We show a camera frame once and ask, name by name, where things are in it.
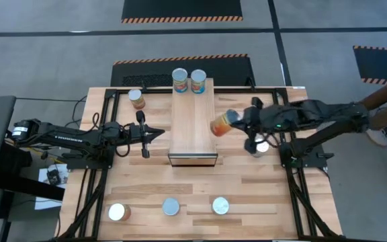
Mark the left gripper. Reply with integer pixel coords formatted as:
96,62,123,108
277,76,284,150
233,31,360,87
126,110,166,159

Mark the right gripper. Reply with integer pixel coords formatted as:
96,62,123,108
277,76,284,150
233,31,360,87
229,96,277,155

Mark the corn can with orange label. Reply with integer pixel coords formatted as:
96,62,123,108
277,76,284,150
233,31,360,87
162,197,181,216
251,134,270,158
171,67,189,93
189,69,208,95
128,89,146,110
209,109,242,138
107,202,132,222
211,196,230,216

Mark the black mat with striped edge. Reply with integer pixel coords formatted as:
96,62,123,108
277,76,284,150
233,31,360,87
110,53,257,87
352,45,387,85
121,0,244,24

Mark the white paper sheet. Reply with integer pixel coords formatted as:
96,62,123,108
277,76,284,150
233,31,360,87
34,196,63,211
38,163,69,186

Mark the small black device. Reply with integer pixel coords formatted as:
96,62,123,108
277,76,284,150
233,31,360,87
46,169,62,185

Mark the person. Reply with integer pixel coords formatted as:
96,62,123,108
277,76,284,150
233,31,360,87
359,77,387,148

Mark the wooden shelf with black frame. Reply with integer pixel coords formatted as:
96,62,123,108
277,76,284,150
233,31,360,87
167,77,219,167

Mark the black cable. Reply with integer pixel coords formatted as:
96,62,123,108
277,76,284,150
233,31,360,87
71,95,89,130

